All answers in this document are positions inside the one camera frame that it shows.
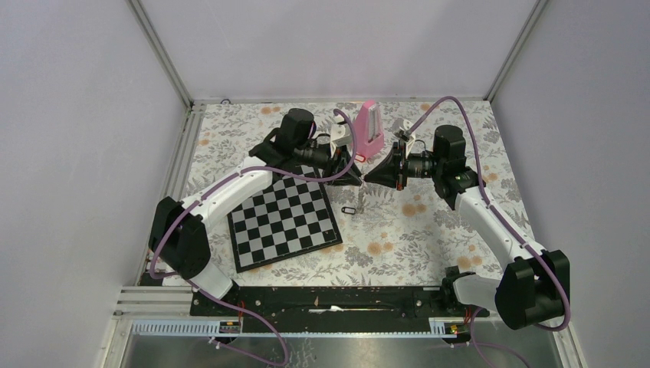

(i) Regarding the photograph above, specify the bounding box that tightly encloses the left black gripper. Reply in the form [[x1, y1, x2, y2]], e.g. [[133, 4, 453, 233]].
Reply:
[[294, 140, 363, 186]]

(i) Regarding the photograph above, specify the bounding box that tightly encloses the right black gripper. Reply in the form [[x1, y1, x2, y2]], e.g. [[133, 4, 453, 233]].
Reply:
[[364, 140, 443, 192]]

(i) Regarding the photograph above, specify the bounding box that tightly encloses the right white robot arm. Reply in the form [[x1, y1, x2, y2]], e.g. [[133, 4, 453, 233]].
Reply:
[[364, 125, 570, 330]]

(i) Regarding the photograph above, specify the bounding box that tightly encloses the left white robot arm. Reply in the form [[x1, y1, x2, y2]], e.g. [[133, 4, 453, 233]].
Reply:
[[148, 108, 361, 315]]

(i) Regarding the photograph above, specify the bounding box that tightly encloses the floral table mat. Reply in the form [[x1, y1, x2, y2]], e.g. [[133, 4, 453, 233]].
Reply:
[[185, 100, 532, 286]]

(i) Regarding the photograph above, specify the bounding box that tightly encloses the pink metronome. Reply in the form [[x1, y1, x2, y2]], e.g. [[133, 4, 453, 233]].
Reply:
[[353, 100, 384, 160]]

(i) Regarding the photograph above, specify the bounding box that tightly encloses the black white chessboard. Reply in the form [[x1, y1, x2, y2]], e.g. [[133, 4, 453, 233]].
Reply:
[[227, 176, 343, 273]]

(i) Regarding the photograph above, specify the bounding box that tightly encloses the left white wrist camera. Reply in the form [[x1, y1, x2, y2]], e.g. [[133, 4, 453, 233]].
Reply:
[[329, 109, 353, 157]]

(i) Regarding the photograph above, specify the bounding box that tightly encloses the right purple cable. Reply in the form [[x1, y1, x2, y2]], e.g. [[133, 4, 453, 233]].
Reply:
[[405, 96, 573, 368]]

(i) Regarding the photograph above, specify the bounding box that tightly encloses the purple cable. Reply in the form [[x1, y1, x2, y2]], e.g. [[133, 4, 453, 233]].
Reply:
[[405, 96, 573, 368], [148, 108, 359, 368]]

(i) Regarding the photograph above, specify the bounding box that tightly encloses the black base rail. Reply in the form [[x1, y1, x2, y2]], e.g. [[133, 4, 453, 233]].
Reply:
[[190, 286, 476, 334]]

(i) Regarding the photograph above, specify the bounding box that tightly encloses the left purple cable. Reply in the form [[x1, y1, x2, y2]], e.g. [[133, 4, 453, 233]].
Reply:
[[148, 108, 359, 368]]

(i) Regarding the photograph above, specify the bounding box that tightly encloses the white slotted cable duct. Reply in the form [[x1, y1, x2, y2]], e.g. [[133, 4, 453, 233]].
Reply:
[[131, 318, 458, 339]]

